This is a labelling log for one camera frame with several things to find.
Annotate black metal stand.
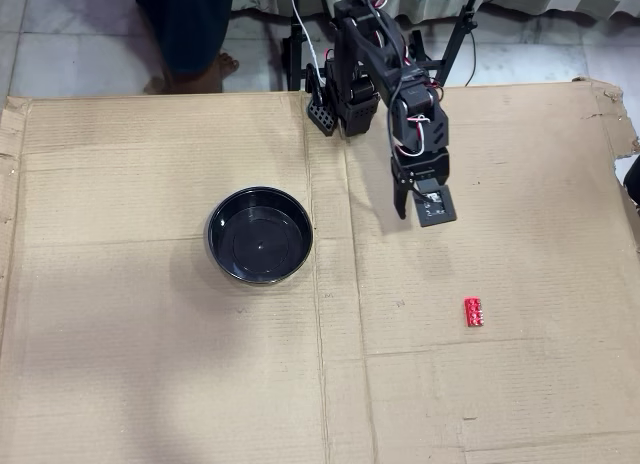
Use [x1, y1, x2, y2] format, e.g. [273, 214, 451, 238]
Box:
[282, 0, 486, 91]

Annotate red lego block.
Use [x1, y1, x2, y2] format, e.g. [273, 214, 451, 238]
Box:
[463, 296, 487, 330]

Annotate white cable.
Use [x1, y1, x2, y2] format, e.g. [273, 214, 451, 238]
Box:
[291, 0, 321, 80]

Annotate thin black power cable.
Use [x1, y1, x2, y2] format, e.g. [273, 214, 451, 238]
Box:
[464, 11, 479, 87]

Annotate black camera cable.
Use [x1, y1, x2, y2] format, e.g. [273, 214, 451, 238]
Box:
[385, 76, 417, 153]

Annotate black table clamp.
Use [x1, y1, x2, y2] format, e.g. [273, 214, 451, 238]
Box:
[304, 62, 337, 137]

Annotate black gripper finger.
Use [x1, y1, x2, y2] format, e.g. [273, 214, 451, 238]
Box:
[390, 156, 419, 221]

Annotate large brown cardboard sheet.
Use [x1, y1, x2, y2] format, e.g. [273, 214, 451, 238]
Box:
[0, 77, 640, 464]

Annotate black round plastic bin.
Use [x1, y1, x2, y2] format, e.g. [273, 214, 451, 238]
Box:
[205, 185, 316, 286]

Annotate person bare leg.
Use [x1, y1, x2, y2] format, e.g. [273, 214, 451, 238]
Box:
[134, 0, 241, 95]

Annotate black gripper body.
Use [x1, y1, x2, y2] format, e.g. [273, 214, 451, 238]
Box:
[388, 77, 453, 183]

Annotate dark blue shorts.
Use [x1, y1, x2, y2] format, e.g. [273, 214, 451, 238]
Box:
[121, 0, 237, 78]

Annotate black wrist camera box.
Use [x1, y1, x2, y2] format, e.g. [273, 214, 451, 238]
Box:
[412, 178, 458, 230]

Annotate dark unidentified object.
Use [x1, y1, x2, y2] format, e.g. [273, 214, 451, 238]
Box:
[621, 153, 640, 206]

